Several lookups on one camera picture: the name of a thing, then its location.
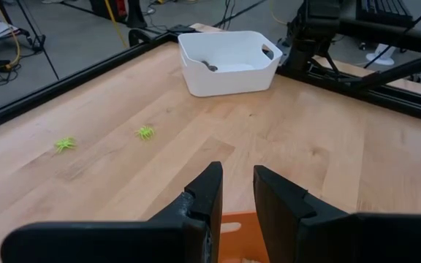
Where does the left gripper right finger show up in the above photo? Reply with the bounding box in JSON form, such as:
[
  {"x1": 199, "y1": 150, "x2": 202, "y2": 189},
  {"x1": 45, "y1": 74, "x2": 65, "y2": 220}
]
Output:
[{"x1": 253, "y1": 164, "x2": 421, "y2": 263}]

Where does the yellow floor cable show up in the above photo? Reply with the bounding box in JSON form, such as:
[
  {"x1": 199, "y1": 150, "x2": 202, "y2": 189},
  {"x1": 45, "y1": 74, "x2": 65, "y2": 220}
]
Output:
[{"x1": 0, "y1": 0, "x2": 22, "y2": 72}]

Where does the backlit keyboard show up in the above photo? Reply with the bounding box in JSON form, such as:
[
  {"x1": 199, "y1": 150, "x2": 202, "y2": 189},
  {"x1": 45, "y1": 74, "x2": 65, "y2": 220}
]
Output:
[{"x1": 355, "y1": 0, "x2": 414, "y2": 28}]

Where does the green plastic toy spider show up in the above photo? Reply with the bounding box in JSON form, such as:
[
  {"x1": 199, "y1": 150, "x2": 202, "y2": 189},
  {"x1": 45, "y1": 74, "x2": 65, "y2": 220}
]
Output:
[
  {"x1": 134, "y1": 125, "x2": 156, "y2": 141},
  {"x1": 53, "y1": 137, "x2": 77, "y2": 153}
]

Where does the black tripod stand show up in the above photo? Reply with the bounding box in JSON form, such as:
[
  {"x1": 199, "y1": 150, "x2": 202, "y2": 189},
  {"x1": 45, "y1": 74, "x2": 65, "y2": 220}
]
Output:
[{"x1": 0, "y1": 0, "x2": 61, "y2": 80}]

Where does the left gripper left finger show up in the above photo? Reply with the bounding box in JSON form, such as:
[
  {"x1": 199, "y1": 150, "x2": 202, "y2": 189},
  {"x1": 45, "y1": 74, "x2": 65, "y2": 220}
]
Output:
[{"x1": 0, "y1": 161, "x2": 224, "y2": 263}]

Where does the white plastic bin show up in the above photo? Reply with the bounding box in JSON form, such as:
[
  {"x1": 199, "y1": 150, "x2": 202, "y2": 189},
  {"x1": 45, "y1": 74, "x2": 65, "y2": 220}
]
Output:
[{"x1": 177, "y1": 30, "x2": 284, "y2": 98}]

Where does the white stand base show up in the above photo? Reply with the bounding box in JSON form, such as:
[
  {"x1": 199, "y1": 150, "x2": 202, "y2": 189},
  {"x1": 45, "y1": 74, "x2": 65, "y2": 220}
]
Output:
[{"x1": 365, "y1": 42, "x2": 397, "y2": 66}]

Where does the orange plastic bin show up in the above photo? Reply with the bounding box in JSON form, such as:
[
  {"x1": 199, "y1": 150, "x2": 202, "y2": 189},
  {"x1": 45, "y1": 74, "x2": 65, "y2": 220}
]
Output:
[{"x1": 218, "y1": 210, "x2": 270, "y2": 263}]

